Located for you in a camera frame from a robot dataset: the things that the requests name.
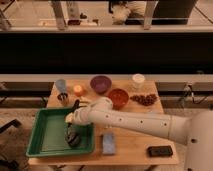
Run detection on blue sponge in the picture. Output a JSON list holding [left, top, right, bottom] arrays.
[[102, 132, 116, 155]]

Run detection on person in background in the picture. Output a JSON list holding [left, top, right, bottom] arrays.
[[110, 1, 146, 25]]

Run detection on small dark metal cup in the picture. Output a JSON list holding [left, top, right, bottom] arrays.
[[57, 93, 69, 106]]

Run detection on white paper cup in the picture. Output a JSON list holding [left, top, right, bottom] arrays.
[[132, 73, 145, 89]]

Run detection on green plastic tray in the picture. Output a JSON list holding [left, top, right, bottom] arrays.
[[26, 108, 95, 158]]

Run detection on black rectangular device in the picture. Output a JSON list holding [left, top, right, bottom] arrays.
[[147, 146, 173, 157]]

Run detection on wooden table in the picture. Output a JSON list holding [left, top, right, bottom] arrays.
[[28, 78, 179, 166]]

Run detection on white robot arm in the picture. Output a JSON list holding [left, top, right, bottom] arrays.
[[65, 97, 213, 171]]

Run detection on grey brush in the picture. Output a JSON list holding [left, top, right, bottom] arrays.
[[66, 132, 80, 147]]

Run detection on brown grape bunch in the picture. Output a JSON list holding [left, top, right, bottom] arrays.
[[130, 94, 157, 106]]

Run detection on purple bowl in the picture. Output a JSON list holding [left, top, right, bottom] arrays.
[[90, 75, 112, 94]]

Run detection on red bowl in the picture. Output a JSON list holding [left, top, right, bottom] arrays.
[[108, 88, 129, 110]]

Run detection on orange fruit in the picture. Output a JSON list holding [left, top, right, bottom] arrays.
[[73, 85, 83, 96]]

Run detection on blue cup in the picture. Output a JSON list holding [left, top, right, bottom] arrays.
[[55, 79, 67, 93]]

